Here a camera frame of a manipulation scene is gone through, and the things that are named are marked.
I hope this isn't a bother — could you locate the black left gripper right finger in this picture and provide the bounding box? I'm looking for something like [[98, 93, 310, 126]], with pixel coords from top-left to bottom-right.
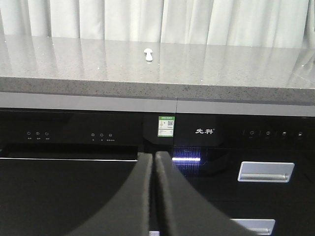
[[155, 151, 251, 236]]

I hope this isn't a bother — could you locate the black built-in dishwasher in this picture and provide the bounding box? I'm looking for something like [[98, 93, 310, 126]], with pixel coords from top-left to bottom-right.
[[0, 108, 172, 236]]

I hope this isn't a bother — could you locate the silver lower drawer handle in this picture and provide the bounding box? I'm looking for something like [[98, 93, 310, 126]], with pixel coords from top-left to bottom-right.
[[231, 218, 276, 236]]

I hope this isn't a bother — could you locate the black disinfection cabinet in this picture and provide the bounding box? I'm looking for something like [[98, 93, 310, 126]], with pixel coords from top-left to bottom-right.
[[173, 114, 315, 236]]

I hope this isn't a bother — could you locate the silver upper drawer handle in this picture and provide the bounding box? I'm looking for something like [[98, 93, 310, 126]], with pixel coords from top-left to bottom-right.
[[238, 161, 295, 183]]

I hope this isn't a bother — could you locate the silver drawer handle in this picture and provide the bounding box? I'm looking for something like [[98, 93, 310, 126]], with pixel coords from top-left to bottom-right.
[[238, 161, 295, 183], [231, 218, 276, 236]]

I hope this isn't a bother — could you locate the white pleated curtain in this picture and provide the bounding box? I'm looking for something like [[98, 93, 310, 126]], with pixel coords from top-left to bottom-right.
[[0, 0, 315, 48]]

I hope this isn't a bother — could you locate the white plastic spoon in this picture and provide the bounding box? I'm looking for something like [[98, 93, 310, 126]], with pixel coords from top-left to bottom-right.
[[144, 48, 153, 61]]

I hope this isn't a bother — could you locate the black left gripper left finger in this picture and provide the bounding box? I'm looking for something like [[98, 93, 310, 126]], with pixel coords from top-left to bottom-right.
[[68, 153, 153, 236]]

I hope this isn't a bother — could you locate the green energy label sticker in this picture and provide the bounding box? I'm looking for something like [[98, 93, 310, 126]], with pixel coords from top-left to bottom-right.
[[157, 116, 175, 137]]

